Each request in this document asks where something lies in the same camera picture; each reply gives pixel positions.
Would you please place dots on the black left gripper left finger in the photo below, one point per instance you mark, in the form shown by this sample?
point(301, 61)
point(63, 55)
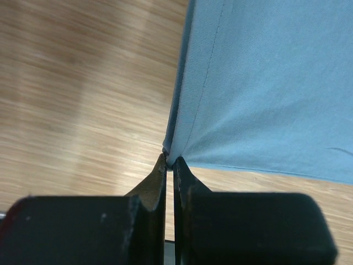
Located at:
point(128, 229)

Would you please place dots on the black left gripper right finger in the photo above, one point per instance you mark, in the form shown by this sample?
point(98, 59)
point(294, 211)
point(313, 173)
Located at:
point(246, 227)

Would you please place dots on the blue-grey t shirt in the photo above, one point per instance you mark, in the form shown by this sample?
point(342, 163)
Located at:
point(265, 86)

